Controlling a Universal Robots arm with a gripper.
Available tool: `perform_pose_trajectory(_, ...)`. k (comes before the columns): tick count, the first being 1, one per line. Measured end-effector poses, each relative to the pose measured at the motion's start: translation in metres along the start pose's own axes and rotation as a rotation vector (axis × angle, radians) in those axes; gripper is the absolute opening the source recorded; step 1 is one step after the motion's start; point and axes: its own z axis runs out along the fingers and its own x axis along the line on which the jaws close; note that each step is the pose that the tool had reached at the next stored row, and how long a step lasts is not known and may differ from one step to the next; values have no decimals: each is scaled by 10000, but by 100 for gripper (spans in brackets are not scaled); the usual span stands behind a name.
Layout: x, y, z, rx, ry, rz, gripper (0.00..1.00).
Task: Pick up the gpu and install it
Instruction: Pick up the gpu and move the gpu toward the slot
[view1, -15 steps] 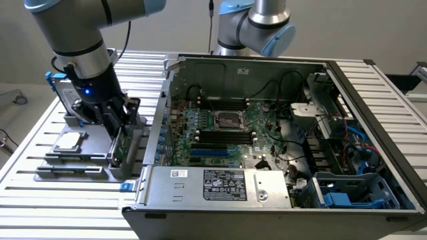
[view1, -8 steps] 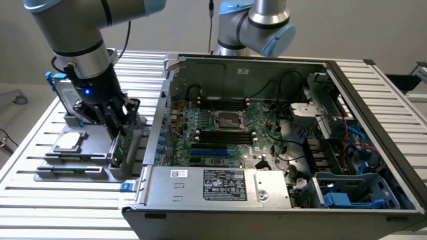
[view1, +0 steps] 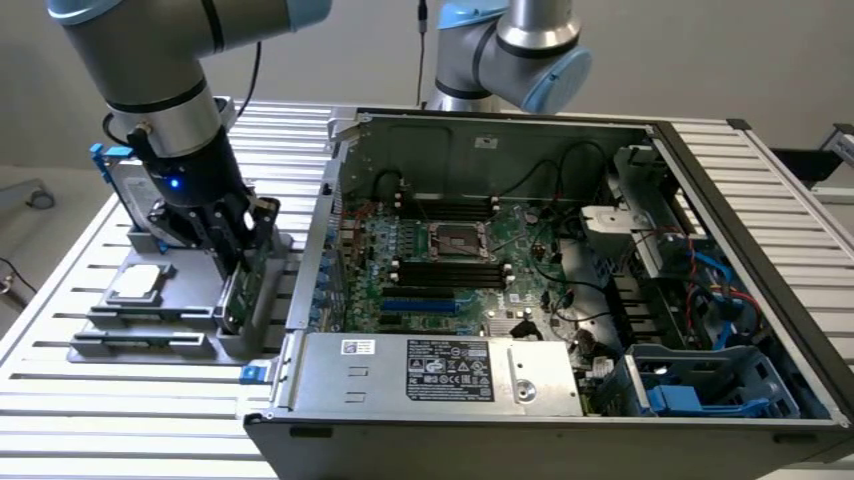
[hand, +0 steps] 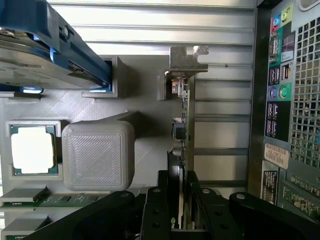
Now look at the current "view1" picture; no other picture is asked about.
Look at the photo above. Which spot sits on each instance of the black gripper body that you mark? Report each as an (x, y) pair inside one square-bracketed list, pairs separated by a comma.
[(196, 170)]

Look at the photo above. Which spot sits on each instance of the green graphics card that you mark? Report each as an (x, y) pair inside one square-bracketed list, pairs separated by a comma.
[(241, 295)]

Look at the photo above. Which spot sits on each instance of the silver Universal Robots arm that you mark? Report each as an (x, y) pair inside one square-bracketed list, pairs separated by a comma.
[(133, 50)]

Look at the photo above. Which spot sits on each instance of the grey parts rack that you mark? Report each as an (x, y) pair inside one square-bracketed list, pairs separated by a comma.
[(187, 282)]

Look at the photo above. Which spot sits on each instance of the hard disk with blue caddy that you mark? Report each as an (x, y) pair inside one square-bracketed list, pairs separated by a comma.
[(129, 192)]

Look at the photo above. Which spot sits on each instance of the silver CPU chip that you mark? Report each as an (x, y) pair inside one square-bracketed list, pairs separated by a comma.
[(141, 282)]

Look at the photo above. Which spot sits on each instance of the grey caster wheel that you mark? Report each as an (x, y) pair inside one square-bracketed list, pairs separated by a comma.
[(39, 197)]

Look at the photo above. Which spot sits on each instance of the black expansion slot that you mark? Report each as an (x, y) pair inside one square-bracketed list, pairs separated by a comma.
[(416, 293)]

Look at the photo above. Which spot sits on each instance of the black RAM slot bank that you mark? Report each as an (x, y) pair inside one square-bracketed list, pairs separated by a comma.
[(450, 205), (454, 274)]

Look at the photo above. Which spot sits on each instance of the blue case clip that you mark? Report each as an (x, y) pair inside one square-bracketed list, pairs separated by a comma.
[(251, 376)]

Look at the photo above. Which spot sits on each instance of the blue expansion slot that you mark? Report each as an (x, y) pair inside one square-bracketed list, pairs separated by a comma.
[(416, 304)]

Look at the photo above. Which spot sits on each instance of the CPU socket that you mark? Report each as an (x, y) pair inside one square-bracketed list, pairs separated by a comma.
[(459, 240)]

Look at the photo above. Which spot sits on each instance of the silver power supply unit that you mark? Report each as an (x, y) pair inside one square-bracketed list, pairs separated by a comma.
[(374, 380)]

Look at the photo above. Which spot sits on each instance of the green motherboard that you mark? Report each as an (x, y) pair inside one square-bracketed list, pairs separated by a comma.
[(527, 280)]

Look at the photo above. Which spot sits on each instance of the silver chipset heatsink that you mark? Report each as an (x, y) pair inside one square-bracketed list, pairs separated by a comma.
[(503, 328)]

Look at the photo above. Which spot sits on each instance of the black open PC case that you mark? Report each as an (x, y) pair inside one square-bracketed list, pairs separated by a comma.
[(534, 450)]

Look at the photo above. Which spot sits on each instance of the blue disk bay latch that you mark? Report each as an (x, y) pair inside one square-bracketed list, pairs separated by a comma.
[(670, 400)]

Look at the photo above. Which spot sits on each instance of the grey plastic disk bay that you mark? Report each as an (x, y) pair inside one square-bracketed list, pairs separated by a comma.
[(734, 380)]

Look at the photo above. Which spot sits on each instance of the black and grey stand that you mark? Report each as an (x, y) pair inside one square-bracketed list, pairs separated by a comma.
[(810, 160)]

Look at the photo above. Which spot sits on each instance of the silver metal drive bracket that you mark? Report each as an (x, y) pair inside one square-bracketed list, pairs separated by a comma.
[(620, 225)]

